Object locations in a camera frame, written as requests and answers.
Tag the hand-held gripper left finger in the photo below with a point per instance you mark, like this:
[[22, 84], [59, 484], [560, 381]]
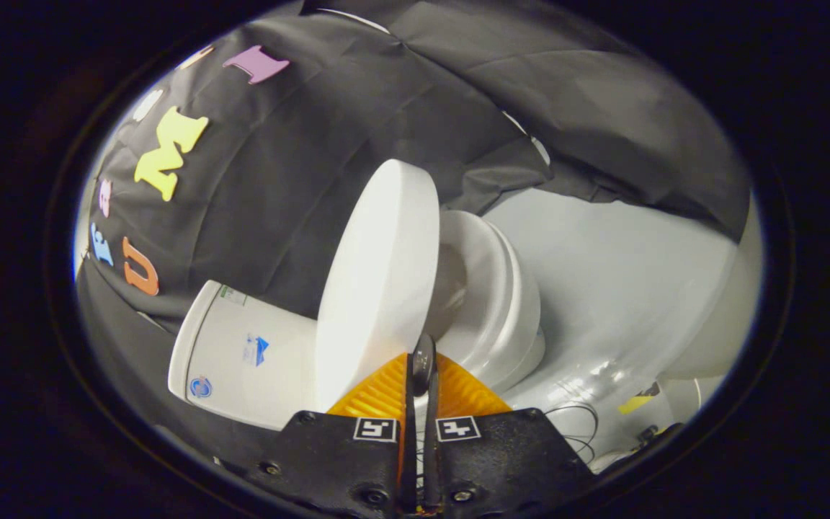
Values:
[[336, 461]]

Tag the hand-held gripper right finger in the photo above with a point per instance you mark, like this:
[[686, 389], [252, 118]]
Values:
[[509, 461]]

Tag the white toilet lid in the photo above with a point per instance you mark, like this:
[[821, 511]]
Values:
[[379, 288]]

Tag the white toilet tank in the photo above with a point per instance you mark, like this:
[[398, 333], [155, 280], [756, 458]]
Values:
[[242, 393]]

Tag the white toilet bowl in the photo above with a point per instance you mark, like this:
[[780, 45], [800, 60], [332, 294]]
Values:
[[501, 310]]

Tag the yellow tape piece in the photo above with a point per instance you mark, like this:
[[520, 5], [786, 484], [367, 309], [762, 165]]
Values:
[[635, 404]]

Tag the black backdrop cloth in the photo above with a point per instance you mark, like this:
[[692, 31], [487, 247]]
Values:
[[278, 180]]

